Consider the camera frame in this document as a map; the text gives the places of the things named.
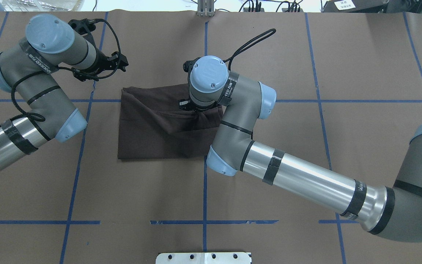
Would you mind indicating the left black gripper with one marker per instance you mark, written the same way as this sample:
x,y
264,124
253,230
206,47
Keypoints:
x,y
101,61

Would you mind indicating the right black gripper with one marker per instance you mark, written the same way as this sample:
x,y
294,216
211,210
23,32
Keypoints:
x,y
187,105

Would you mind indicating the brown t-shirt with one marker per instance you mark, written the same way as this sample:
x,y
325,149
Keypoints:
x,y
152,126

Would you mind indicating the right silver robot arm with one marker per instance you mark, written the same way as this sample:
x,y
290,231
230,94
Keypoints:
x,y
393,213

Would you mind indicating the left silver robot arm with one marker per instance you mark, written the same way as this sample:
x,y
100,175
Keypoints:
x,y
45,111

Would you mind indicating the brown paper table cover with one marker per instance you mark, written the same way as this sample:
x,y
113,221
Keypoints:
x,y
349,90

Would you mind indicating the aluminium frame post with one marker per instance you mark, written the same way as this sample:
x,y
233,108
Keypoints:
x,y
205,8

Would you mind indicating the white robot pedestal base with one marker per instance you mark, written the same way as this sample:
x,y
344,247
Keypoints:
x,y
204,258

